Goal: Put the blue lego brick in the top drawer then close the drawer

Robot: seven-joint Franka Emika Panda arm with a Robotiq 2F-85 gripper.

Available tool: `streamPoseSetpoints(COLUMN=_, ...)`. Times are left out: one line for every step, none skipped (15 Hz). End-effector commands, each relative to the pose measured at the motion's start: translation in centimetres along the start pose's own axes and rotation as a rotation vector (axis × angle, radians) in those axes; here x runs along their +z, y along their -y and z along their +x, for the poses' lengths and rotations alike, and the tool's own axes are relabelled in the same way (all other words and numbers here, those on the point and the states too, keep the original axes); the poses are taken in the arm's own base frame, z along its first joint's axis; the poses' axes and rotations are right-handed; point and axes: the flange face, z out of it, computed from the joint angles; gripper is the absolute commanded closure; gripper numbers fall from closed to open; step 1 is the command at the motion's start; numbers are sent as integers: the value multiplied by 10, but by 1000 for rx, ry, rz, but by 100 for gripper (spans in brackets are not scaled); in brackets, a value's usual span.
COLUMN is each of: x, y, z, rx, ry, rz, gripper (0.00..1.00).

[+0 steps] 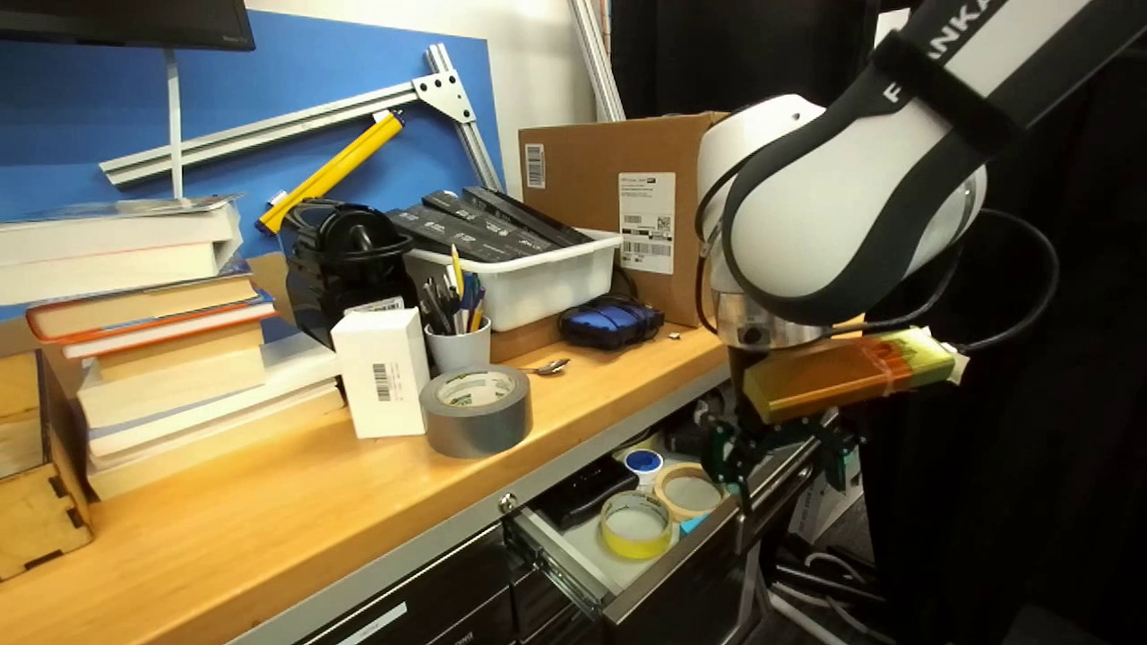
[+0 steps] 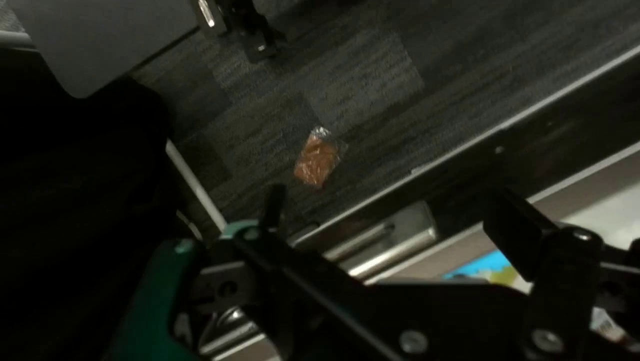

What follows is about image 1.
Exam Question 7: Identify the white plastic bin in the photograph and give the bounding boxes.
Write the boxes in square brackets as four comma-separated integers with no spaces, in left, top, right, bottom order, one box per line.
[400,228,627,337]

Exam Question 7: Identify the black flat item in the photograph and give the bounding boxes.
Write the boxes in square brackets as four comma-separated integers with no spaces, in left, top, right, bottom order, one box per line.
[534,454,643,532]

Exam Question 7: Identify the yellow tape roll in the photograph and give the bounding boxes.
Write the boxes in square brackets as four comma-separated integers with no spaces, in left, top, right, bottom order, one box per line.
[596,487,682,565]

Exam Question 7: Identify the small white carton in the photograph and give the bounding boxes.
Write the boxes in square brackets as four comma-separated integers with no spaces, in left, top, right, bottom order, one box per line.
[327,294,432,443]

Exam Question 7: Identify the blue black pouch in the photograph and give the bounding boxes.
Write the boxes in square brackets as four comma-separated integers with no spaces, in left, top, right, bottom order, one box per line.
[554,294,665,355]

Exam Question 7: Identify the aluminium extrusion frame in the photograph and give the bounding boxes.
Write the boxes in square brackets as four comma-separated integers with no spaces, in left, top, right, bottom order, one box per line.
[98,39,510,192]

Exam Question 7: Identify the plywood box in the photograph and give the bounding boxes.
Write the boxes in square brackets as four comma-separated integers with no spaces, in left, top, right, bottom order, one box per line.
[0,462,98,589]

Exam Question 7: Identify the grey duct tape roll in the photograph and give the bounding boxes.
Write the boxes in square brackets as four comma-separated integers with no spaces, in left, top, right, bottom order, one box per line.
[417,362,539,462]

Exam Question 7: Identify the tan paperback book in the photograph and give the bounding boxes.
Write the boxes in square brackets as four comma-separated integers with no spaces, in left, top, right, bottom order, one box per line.
[65,320,273,438]

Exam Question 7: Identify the black top drawer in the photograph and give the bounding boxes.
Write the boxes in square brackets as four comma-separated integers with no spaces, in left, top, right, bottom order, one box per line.
[499,398,833,629]

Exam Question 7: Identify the yellow bar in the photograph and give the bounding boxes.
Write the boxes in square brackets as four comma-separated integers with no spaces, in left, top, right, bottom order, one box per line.
[258,112,410,235]

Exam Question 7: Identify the white floor cables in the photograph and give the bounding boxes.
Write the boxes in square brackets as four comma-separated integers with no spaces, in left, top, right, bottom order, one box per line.
[756,532,892,637]

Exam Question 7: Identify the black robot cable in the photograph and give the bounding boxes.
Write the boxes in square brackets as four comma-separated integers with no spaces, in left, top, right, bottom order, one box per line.
[950,205,1066,357]

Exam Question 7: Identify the brown cardboard box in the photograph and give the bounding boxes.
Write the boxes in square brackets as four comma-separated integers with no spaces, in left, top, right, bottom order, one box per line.
[515,107,729,334]

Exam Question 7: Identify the black drawer cabinet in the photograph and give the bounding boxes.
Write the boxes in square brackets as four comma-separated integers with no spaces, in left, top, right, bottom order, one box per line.
[254,355,839,645]

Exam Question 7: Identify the thick white book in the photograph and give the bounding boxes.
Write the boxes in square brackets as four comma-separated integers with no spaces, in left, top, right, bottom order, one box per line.
[0,192,246,312]

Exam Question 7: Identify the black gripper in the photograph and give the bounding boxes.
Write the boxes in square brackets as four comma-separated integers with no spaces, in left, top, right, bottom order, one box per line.
[696,394,868,494]

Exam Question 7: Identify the blue pin board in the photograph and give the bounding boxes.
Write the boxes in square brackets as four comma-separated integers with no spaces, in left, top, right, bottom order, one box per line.
[0,12,510,326]

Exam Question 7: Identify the grey pen cup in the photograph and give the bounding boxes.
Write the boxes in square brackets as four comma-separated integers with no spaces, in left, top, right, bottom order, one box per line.
[422,314,499,380]

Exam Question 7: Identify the black monitor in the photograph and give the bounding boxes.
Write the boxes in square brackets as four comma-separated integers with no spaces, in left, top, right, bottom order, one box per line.
[0,0,258,55]

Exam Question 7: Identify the black flat boxes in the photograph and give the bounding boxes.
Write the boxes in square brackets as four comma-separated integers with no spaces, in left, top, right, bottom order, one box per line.
[385,183,592,266]

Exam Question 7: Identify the yellow pencil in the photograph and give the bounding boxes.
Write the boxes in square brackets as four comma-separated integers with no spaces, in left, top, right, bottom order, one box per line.
[443,241,471,300]

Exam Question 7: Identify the stack of books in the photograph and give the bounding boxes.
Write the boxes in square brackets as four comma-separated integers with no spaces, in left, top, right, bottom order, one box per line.
[80,328,352,503]

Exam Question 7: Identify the grey monitor stand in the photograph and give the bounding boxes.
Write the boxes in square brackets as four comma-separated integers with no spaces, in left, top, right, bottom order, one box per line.
[160,45,189,205]

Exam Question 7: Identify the leaning aluminium extrusion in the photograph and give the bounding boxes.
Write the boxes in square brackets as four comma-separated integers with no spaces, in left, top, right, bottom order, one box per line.
[567,0,631,127]

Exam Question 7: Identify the brown cover book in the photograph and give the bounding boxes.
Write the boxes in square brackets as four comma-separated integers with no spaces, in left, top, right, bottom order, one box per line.
[22,274,279,351]

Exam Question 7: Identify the beige masking tape roll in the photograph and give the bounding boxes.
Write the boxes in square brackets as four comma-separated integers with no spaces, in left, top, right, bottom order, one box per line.
[651,462,729,524]

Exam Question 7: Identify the black curtain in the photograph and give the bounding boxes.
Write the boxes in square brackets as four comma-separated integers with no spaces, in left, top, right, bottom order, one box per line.
[607,0,1147,645]

